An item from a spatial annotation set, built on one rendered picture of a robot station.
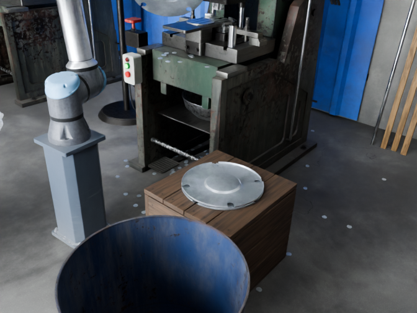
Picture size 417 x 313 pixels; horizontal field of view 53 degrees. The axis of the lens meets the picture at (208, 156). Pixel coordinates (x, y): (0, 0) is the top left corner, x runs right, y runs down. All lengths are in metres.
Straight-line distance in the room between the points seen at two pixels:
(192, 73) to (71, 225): 0.81
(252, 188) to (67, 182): 0.68
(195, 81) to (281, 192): 0.67
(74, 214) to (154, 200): 0.38
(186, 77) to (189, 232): 0.93
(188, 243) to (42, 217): 0.99
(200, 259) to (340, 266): 0.76
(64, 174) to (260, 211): 0.72
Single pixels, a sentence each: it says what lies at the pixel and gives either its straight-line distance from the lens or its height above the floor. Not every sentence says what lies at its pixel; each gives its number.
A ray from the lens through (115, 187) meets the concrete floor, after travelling 2.12.
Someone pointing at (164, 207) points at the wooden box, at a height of 0.32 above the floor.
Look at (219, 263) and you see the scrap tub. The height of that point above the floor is 0.39.
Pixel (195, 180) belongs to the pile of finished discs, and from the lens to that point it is 1.48.
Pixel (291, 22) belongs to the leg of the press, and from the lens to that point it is 2.08.
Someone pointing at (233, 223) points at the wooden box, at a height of 0.35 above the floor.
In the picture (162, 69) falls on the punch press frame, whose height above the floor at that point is 0.56.
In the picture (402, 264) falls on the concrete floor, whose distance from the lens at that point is 1.88.
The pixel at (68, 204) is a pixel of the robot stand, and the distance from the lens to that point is 1.68.
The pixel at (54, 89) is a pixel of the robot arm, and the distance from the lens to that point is 1.51.
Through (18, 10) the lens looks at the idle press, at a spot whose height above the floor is 0.63.
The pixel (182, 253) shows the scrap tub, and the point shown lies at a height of 0.36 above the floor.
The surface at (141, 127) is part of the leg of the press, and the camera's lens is 2.13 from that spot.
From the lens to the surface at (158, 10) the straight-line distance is 1.79.
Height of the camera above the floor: 1.15
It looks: 29 degrees down
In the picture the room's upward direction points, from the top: 2 degrees clockwise
